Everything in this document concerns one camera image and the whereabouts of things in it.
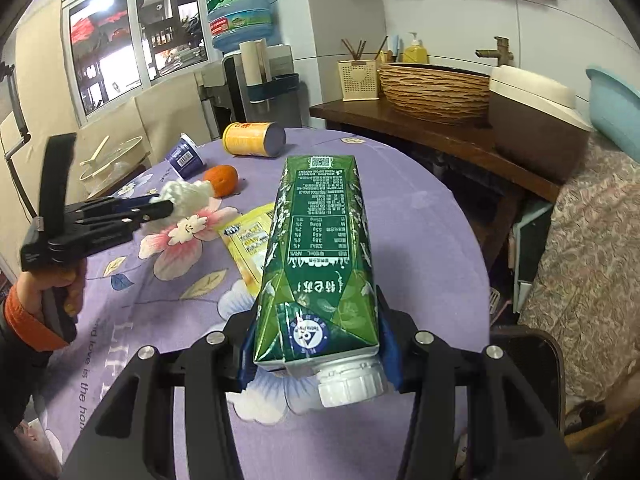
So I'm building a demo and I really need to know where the floral patterned cloth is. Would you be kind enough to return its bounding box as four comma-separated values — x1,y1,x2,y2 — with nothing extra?
515,135,640,406

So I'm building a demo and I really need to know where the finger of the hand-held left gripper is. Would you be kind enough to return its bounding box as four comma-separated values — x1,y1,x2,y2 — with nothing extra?
47,217,151,262
62,194,175,227

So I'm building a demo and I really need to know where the brown chopsticks bundle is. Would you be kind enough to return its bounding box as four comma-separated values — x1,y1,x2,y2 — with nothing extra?
341,36,390,63

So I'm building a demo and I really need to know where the cream utensil holder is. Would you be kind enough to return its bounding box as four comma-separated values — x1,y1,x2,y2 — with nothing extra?
337,60,379,102

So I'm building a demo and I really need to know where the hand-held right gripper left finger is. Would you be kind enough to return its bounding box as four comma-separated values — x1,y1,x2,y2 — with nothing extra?
62,310,266,480

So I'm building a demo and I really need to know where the black phone stand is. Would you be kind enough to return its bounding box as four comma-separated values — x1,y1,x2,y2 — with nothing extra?
0,62,31,161

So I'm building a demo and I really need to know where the dark teal roll holder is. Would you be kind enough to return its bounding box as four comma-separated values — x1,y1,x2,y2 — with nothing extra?
247,74,301,103

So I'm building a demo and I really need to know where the dark wooden counter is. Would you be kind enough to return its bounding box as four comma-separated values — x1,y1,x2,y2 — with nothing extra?
310,97,563,203

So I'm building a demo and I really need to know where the blue white yoghurt cup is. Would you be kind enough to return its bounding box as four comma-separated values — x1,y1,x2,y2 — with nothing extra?
165,132,206,179

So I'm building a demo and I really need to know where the wicker basket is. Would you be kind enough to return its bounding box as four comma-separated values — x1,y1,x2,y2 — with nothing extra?
377,63,493,126

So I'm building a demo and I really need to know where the white tissue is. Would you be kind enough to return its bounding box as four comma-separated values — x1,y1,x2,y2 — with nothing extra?
142,180,216,233

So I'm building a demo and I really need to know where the bronze faucet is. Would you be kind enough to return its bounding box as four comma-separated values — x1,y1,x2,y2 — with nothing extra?
475,36,515,67

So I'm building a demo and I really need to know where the brown white rice cooker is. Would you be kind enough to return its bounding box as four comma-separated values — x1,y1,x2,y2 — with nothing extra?
487,65,592,171

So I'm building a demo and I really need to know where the yellow soap pump bottle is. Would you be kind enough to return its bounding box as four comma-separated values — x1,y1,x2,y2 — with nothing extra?
402,31,430,64

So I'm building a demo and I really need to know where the blue water jug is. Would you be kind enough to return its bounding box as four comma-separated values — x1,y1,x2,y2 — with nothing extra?
202,0,278,53

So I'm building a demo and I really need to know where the purple floral tablecloth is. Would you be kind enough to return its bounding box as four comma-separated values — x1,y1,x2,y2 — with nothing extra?
35,127,493,480

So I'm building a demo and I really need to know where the orange tangerine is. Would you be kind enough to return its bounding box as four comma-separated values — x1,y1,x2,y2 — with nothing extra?
202,165,239,197

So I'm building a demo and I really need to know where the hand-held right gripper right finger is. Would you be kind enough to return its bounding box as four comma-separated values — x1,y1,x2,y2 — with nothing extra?
375,285,576,480

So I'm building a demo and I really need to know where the sliding window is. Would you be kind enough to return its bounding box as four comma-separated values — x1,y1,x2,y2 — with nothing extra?
62,0,211,118

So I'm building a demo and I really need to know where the yellow can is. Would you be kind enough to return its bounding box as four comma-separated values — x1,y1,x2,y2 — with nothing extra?
222,121,286,158

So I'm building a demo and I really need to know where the water dispenser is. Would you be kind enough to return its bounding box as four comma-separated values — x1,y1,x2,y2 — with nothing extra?
220,45,303,133

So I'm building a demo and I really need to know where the green drink carton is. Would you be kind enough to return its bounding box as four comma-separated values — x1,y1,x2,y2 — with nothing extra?
252,155,388,408

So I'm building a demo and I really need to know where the beige cardboard sheet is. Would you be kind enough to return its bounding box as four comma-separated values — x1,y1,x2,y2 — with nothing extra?
135,72,221,161

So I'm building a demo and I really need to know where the light blue plastic basin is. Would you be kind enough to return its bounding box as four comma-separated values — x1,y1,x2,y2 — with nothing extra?
585,67,640,153

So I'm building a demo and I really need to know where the black trash bin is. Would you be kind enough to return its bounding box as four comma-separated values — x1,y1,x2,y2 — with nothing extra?
492,325,568,441

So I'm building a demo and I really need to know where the beige paper roll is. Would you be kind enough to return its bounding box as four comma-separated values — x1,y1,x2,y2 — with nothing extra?
239,39,273,86

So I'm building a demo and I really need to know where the yellow snack packet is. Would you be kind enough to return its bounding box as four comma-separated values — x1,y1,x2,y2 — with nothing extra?
217,203,276,296

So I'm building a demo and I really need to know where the person's left hand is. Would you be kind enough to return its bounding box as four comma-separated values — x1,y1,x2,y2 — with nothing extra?
15,262,88,318

